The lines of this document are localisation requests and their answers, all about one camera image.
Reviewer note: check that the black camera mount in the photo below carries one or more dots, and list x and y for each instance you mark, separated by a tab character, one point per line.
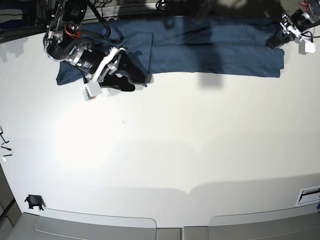
202	8

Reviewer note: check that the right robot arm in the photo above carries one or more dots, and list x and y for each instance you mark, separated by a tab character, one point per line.
64	41

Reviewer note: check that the white label plate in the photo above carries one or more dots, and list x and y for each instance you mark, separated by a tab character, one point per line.
308	196

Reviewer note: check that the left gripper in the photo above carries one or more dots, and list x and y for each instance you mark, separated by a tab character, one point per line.
275	42

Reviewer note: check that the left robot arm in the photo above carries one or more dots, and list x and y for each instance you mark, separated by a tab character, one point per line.
314	6

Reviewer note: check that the blue T-shirt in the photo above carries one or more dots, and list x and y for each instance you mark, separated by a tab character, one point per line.
218	45

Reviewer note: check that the metal hex keys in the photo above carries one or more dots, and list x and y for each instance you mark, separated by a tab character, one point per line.
4	146

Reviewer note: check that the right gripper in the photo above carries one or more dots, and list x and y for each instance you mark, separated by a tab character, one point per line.
86	58

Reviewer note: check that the black clamp bracket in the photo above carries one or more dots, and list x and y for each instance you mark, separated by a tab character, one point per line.
35	201

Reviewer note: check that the grey chair right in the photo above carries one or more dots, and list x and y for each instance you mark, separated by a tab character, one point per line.
298	223

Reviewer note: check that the grey chair left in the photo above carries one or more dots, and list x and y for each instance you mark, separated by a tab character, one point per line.
34	227

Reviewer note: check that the grey chair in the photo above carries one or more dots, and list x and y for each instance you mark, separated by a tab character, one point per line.
298	223
34	227

